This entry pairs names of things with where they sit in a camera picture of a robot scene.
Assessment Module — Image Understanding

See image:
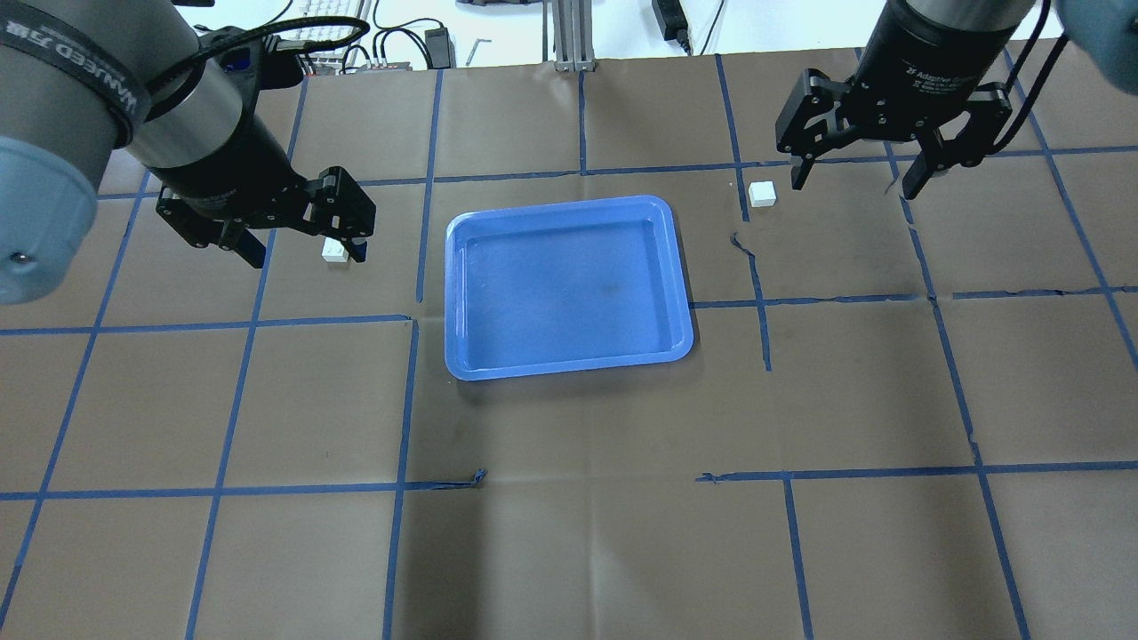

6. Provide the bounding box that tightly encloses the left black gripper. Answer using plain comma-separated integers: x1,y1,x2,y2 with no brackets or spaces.
152,133,377,270

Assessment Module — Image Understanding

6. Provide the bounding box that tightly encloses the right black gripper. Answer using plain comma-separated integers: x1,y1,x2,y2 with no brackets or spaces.
775,5,1014,200

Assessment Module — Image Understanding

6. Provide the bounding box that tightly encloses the white block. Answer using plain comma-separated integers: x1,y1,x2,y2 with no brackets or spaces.
320,238,352,266
747,180,780,208

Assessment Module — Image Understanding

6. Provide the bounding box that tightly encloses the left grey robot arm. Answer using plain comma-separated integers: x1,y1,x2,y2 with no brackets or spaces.
1,1,377,305

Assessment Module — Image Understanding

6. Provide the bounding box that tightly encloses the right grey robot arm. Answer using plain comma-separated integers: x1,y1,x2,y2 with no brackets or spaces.
773,1,1135,199

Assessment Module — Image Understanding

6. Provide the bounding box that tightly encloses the blue plastic tray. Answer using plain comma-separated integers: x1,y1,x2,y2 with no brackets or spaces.
444,195,694,381

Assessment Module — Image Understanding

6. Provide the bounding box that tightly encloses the white keyboard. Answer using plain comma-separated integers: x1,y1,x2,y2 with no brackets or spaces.
282,0,373,65

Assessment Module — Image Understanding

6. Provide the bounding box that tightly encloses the black power adapter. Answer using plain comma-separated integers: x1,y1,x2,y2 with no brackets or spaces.
423,26,455,69

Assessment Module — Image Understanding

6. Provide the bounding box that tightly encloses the black power brick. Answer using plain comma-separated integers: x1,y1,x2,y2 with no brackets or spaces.
650,0,690,49

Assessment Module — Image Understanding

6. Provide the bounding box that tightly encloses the brown paper table mat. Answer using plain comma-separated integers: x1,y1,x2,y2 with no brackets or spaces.
3,47,1135,639

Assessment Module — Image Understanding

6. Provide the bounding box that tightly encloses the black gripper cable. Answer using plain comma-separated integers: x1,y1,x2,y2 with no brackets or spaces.
147,16,371,121

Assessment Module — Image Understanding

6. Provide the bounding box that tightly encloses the aluminium frame post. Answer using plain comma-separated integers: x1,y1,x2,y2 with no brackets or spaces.
545,1,597,73

